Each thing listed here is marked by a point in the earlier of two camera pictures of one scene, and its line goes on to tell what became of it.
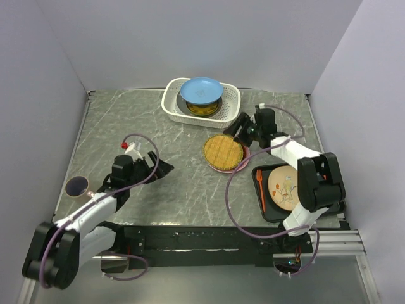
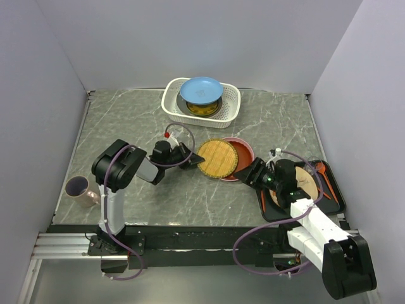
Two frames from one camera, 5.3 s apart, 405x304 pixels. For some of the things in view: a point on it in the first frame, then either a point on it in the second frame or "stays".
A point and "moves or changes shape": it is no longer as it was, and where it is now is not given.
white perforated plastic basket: x=231 y=101 stays
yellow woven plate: x=222 y=152 moves or changes shape
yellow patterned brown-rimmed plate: x=201 y=109 stays
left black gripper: x=162 y=168 to x=194 y=158
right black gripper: x=244 y=121 to x=259 y=166
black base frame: x=199 y=246 stays
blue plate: x=201 y=90 stays
